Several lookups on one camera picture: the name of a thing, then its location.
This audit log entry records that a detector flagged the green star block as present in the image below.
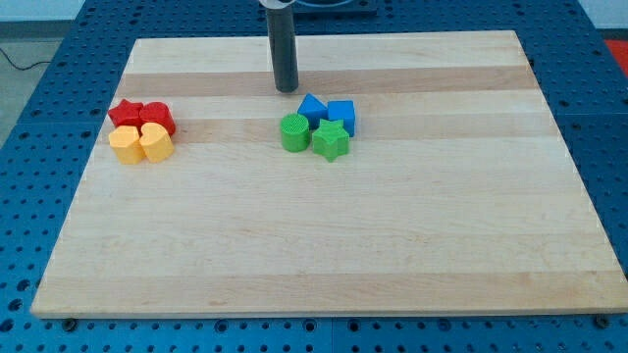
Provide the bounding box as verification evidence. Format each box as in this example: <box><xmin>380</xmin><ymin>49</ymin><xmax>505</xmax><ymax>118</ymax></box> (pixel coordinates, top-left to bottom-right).
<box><xmin>312</xmin><ymin>120</ymin><xmax>349</xmax><ymax>163</ymax></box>

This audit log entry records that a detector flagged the red star block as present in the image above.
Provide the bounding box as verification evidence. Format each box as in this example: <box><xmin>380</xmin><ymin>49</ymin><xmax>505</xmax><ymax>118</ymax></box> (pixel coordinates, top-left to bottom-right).
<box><xmin>108</xmin><ymin>99</ymin><xmax>143</xmax><ymax>128</ymax></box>

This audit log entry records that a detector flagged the green cylinder block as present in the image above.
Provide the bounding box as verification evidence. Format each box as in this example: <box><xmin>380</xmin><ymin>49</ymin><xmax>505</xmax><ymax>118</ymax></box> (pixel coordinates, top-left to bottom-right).
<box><xmin>280</xmin><ymin>113</ymin><xmax>310</xmax><ymax>152</ymax></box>

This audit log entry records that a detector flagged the blue triangle block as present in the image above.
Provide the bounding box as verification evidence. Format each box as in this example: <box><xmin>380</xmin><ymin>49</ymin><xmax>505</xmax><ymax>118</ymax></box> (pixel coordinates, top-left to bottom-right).
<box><xmin>297</xmin><ymin>93</ymin><xmax>328</xmax><ymax>129</ymax></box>

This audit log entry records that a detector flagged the blue cube block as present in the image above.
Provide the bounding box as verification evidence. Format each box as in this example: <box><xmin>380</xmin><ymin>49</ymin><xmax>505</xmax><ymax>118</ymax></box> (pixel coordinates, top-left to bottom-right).
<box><xmin>328</xmin><ymin>100</ymin><xmax>356</xmax><ymax>137</ymax></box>

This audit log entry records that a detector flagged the light wooden board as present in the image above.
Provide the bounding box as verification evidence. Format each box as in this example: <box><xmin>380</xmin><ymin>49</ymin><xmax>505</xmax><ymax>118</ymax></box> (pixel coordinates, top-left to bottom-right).
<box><xmin>31</xmin><ymin>30</ymin><xmax>627</xmax><ymax>319</ymax></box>

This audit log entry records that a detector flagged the yellow heart block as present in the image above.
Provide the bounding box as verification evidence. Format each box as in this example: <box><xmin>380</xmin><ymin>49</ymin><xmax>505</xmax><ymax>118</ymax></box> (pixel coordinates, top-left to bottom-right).
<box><xmin>139</xmin><ymin>123</ymin><xmax>175</xmax><ymax>163</ymax></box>

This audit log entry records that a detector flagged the red cylinder block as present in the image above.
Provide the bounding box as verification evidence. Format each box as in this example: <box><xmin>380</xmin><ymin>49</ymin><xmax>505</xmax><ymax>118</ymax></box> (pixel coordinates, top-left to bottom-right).
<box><xmin>139</xmin><ymin>102</ymin><xmax>176</xmax><ymax>135</ymax></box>

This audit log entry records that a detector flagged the yellow hexagon block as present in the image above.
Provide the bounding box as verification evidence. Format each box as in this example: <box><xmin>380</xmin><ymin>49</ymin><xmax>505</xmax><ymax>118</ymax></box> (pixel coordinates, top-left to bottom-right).
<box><xmin>108</xmin><ymin>126</ymin><xmax>145</xmax><ymax>165</ymax></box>

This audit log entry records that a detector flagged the black cable on floor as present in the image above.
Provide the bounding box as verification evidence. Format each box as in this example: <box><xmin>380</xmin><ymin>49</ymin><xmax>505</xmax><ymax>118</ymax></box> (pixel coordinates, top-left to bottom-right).
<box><xmin>0</xmin><ymin>47</ymin><xmax>53</xmax><ymax>72</ymax></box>

